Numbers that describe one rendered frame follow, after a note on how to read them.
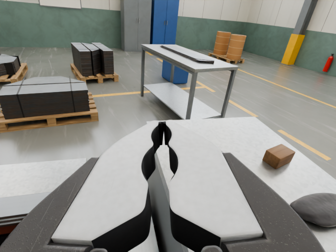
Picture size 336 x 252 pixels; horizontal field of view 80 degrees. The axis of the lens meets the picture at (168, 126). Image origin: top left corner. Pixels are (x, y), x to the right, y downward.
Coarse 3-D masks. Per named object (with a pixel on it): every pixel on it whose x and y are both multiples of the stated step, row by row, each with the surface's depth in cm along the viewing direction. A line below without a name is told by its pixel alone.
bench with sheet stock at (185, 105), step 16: (144, 48) 343; (160, 48) 328; (176, 48) 320; (176, 64) 266; (192, 64) 250; (208, 64) 258; (224, 64) 266; (192, 80) 241; (160, 96) 341; (176, 96) 347; (192, 96) 251; (176, 112) 293; (192, 112) 298; (208, 112) 303; (224, 112) 297
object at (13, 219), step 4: (8, 216) 70; (12, 216) 71; (16, 216) 71; (20, 216) 72; (24, 216) 72; (0, 220) 70; (4, 220) 70; (8, 220) 70; (12, 220) 71; (16, 220) 71; (20, 220) 71; (0, 224) 70; (4, 224) 70; (8, 224) 70; (12, 224) 71; (16, 224) 71
